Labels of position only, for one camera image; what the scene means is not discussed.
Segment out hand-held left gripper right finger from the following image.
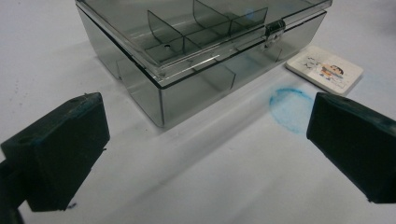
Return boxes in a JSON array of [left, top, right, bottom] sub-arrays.
[[306, 91, 396, 204]]

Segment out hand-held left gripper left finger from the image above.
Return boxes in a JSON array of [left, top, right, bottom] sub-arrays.
[[0, 91, 110, 213]]

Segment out white card with cartoon print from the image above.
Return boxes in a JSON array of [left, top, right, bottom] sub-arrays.
[[285, 45, 364, 96]]

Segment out white table cover sheet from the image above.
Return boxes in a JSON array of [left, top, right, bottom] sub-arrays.
[[0, 0, 396, 224]]

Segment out clear grey plastic compartment box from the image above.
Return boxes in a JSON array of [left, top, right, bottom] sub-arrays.
[[74, 0, 333, 129]]

